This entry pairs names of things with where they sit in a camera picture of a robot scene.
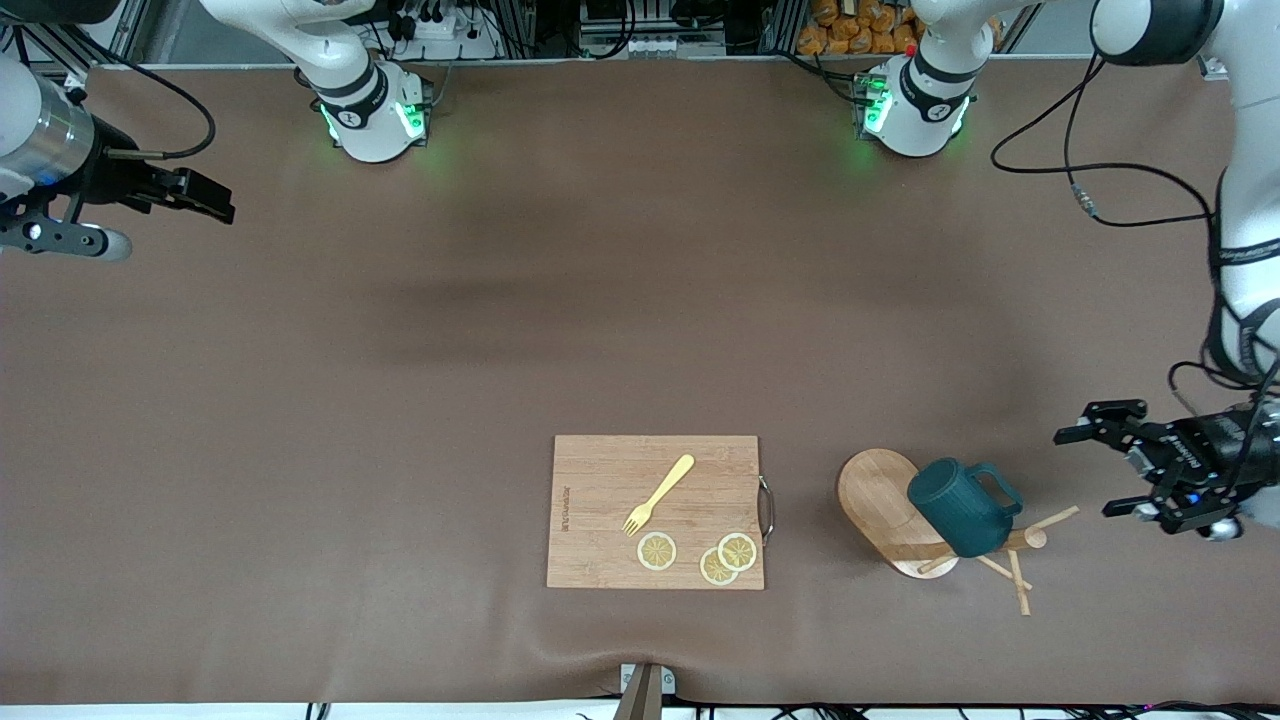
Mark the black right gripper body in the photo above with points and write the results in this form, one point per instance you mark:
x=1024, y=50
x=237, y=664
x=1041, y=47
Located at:
x=112, y=175

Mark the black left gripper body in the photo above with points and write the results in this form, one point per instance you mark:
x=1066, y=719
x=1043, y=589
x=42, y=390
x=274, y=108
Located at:
x=1192, y=452

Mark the teal cup yellow inside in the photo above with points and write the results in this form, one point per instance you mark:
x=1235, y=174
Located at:
x=965, y=515

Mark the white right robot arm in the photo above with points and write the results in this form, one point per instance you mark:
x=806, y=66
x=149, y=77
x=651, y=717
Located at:
x=375, y=120

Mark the wooden mug tree rack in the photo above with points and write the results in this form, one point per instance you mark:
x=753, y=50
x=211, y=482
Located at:
x=870, y=500

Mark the white power strip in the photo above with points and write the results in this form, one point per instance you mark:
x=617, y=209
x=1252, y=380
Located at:
x=445, y=35

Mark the brown table mat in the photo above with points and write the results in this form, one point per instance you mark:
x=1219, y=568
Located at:
x=300, y=550

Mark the lemon slice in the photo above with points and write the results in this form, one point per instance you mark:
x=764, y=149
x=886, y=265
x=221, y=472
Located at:
x=657, y=551
x=738, y=551
x=712, y=572

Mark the yellow plastic fork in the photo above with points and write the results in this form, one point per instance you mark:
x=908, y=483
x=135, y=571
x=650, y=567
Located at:
x=660, y=492

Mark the white terminal block row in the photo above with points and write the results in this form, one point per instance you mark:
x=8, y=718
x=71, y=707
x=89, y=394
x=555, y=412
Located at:
x=655, y=46

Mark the bamboo cutting board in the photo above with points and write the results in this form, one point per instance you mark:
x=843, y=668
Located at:
x=600, y=520

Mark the gray camera mount post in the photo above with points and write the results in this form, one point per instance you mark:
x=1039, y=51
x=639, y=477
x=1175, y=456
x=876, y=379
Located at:
x=643, y=695

